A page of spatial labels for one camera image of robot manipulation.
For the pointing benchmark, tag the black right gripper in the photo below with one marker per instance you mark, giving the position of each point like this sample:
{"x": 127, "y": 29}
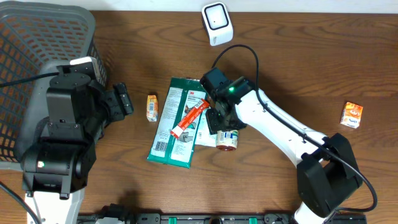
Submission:
{"x": 214, "y": 125}

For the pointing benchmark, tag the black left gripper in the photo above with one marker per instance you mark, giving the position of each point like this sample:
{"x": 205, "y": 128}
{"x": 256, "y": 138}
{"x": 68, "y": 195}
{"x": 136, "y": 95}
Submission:
{"x": 116, "y": 102}

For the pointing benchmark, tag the green lid spice jar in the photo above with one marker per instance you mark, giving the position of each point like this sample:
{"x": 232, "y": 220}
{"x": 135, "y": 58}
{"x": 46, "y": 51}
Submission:
{"x": 227, "y": 140}

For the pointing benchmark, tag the white teal wipes packet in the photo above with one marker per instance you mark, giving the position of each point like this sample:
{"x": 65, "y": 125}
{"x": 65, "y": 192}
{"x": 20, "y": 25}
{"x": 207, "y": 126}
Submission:
{"x": 203, "y": 137}

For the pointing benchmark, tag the orange small box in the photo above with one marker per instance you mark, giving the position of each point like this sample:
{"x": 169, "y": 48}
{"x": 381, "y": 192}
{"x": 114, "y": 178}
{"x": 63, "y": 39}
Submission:
{"x": 152, "y": 108}
{"x": 351, "y": 115}

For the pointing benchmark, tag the red white sachet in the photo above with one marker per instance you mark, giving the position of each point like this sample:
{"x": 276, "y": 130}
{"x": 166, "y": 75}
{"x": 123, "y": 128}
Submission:
{"x": 189, "y": 118}

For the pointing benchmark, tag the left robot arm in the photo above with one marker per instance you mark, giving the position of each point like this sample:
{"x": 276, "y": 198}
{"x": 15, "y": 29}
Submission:
{"x": 55, "y": 167}

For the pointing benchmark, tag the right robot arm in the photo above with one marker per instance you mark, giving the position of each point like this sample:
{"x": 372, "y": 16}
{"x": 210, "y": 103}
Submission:
{"x": 326, "y": 167}

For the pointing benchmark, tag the white barcode scanner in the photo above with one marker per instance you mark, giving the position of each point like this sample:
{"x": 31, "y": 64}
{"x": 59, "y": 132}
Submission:
{"x": 217, "y": 23}

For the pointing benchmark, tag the grey plastic shopping basket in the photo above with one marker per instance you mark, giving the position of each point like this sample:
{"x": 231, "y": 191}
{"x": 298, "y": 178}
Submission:
{"x": 35, "y": 36}

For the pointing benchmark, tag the black mounting rail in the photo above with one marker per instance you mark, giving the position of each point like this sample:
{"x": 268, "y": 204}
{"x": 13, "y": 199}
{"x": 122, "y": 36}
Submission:
{"x": 119, "y": 214}

